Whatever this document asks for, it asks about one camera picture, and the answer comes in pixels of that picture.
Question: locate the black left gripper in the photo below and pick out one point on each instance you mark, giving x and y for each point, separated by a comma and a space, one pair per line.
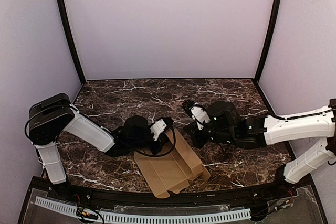
156, 145

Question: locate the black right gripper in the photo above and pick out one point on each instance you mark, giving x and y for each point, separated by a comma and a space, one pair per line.
197, 133

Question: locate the brown cardboard box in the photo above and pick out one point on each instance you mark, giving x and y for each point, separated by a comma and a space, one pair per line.
173, 172

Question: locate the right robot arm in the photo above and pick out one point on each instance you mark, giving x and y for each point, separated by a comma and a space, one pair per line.
264, 130

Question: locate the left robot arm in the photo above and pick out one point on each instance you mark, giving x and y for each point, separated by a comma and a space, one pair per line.
50, 118

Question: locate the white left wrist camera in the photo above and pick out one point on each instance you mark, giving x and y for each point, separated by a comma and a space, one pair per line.
160, 126

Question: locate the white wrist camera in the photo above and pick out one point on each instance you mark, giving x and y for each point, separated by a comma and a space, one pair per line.
160, 126
197, 112

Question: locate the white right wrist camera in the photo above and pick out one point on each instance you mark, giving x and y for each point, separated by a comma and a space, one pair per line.
197, 112

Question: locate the white slotted cable duct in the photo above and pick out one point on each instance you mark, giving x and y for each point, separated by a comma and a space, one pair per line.
134, 216

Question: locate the black front table rail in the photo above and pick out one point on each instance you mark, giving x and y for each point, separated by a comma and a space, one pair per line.
253, 197

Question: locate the black right frame post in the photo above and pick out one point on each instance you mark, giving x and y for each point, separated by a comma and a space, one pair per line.
268, 39

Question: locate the black frame post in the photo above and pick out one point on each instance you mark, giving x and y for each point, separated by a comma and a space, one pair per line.
70, 40
268, 39

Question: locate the black left frame post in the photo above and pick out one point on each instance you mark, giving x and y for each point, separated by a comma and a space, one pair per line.
70, 40

